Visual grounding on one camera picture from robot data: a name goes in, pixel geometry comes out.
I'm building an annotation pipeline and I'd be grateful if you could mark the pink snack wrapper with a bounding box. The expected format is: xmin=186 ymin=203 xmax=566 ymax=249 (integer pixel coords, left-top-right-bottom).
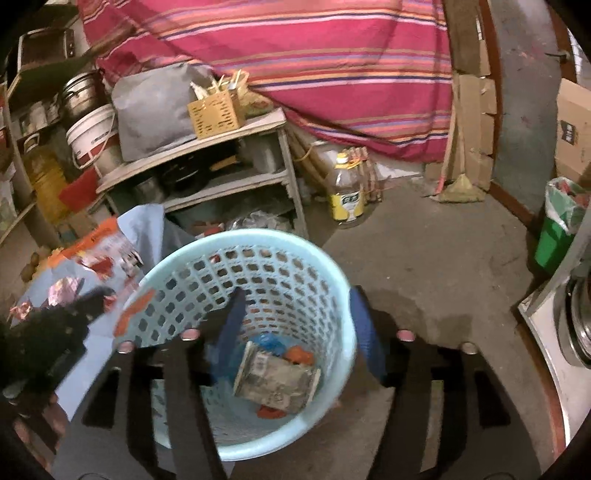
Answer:
xmin=47 ymin=277 xmax=84 ymax=307

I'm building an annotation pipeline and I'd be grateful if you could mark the cardboard box right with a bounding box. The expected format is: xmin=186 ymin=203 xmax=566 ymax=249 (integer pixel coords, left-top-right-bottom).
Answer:
xmin=555 ymin=78 xmax=591 ymax=189

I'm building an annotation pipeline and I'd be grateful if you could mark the low wooden shelf unit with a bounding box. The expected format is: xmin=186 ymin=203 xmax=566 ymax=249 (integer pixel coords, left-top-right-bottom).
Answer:
xmin=96 ymin=108 xmax=308 ymax=238

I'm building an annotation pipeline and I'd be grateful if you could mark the steel cooking pot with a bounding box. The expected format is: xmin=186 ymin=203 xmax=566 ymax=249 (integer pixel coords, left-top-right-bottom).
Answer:
xmin=59 ymin=70 xmax=109 ymax=126

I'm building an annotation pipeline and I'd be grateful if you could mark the green trash bin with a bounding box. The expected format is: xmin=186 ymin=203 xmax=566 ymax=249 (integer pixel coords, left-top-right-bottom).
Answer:
xmin=535 ymin=177 xmax=590 ymax=275

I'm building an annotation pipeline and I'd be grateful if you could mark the silver foil wrapper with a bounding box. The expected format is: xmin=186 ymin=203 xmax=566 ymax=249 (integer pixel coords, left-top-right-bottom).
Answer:
xmin=233 ymin=341 xmax=322 ymax=415

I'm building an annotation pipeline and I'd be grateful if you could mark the red plastic basin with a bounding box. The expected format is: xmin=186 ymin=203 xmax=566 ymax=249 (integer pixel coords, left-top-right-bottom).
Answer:
xmin=58 ymin=168 xmax=99 ymax=213

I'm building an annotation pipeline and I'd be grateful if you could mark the oil bottle on floor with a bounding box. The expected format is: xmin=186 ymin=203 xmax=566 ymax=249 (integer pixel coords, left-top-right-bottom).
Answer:
xmin=327 ymin=151 xmax=365 ymax=225

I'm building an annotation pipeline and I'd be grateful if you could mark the yellow utensil holder basket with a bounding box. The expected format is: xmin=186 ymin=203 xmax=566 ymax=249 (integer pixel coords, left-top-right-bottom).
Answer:
xmin=187 ymin=69 xmax=245 ymax=140

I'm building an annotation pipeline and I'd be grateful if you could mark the red snack wrapper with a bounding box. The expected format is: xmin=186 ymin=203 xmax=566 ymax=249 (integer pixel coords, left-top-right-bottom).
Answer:
xmin=48 ymin=217 xmax=143 ymax=303

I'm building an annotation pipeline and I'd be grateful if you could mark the grey fabric cover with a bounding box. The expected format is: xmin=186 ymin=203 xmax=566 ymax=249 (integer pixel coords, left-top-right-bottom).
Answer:
xmin=111 ymin=63 xmax=213 ymax=163

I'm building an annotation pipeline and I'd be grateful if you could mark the red striped curtain cloth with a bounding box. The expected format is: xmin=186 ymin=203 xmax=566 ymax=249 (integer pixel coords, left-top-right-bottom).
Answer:
xmin=78 ymin=0 xmax=452 ymax=163

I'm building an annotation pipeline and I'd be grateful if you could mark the blue plastic bag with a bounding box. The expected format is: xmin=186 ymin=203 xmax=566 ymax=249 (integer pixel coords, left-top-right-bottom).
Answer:
xmin=205 ymin=333 xmax=296 ymax=383

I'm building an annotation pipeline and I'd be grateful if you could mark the tall wooden shelf unit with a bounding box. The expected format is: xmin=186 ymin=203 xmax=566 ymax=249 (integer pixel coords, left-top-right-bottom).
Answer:
xmin=0 ymin=0 xmax=139 ymax=250

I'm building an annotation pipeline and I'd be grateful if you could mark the yellow oil jug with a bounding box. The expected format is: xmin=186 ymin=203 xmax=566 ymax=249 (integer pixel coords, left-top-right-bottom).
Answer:
xmin=22 ymin=133 xmax=70 ymax=225

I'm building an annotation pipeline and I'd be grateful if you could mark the white plastic bucket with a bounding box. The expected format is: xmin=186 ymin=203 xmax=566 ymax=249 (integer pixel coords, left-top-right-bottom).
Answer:
xmin=66 ymin=104 xmax=123 ymax=178

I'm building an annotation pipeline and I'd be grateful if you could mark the straw broom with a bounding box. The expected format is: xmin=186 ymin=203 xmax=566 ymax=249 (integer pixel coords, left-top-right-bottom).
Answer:
xmin=429 ymin=105 xmax=486 ymax=204

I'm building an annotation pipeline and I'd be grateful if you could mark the orange snack wrapper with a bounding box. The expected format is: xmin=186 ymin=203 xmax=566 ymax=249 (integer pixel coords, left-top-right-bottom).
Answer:
xmin=256 ymin=345 xmax=322 ymax=420

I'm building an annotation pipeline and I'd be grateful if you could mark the blue table cloth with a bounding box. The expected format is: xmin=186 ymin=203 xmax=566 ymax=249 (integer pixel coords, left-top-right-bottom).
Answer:
xmin=16 ymin=204 xmax=195 ymax=419

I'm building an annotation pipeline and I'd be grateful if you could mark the light blue laundry basket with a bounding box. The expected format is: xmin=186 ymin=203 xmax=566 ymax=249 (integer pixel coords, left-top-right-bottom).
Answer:
xmin=114 ymin=229 xmax=356 ymax=462

